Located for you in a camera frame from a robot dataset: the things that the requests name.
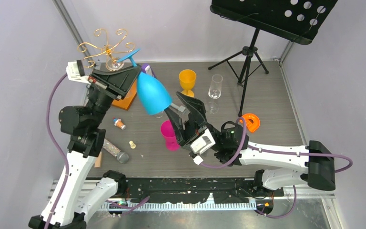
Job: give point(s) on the glitter tube with cap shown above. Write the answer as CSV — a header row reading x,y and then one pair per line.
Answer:
x,y
120,155

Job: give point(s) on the black music stand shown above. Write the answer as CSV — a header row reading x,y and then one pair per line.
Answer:
x,y
295,20

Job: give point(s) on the grey plastic bar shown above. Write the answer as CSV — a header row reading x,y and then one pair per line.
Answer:
x,y
179,109

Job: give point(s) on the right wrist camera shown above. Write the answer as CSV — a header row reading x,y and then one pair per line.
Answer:
x,y
199,146

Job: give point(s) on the clear champagne flute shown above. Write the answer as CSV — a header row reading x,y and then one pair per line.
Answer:
x,y
214,92

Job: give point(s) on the small clown figurine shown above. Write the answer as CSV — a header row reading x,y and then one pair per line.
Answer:
x,y
118,123

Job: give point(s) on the clear wine glass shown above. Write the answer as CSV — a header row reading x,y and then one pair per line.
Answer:
x,y
113,65

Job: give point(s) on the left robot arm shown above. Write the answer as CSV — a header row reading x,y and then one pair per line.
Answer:
x,y
66,209

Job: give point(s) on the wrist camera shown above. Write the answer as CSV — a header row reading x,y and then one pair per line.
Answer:
x,y
199,146
75,72

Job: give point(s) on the blue plastic goblet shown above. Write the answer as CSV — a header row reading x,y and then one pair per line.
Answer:
x,y
151,92

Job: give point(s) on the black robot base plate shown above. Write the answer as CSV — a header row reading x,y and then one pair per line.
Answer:
x,y
192,190

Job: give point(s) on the gold wire glass rack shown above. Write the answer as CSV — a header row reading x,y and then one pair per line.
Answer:
x,y
97,62

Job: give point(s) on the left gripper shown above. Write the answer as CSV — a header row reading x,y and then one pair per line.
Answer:
x,y
116,84

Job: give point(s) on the magenta plastic goblet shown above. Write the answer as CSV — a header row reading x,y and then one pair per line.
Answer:
x,y
169,136

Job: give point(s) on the small wooden block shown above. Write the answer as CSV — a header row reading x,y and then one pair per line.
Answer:
x,y
98,162

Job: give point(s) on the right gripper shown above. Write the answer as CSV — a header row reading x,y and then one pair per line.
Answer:
x,y
198,113

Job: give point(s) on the purple metronome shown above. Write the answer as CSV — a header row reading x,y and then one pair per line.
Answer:
x,y
146,68

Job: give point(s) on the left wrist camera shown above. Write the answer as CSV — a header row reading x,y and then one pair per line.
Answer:
x,y
75,72

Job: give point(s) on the orange plastic goblet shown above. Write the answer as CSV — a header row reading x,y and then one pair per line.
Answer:
x,y
187,80

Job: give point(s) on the orange curved track piece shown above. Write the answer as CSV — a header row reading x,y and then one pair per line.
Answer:
x,y
252,122

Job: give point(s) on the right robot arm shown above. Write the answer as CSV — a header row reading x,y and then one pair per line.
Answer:
x,y
312,164

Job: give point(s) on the cream chess pawn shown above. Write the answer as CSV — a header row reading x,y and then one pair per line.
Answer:
x,y
132,145

